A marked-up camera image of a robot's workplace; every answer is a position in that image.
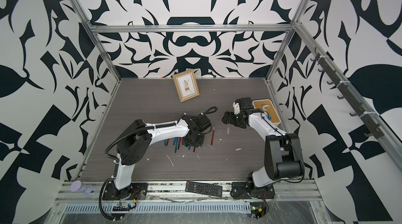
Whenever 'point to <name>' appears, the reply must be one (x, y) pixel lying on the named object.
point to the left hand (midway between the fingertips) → (198, 141)
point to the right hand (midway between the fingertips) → (228, 118)
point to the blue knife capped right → (189, 147)
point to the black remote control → (212, 190)
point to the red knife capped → (179, 143)
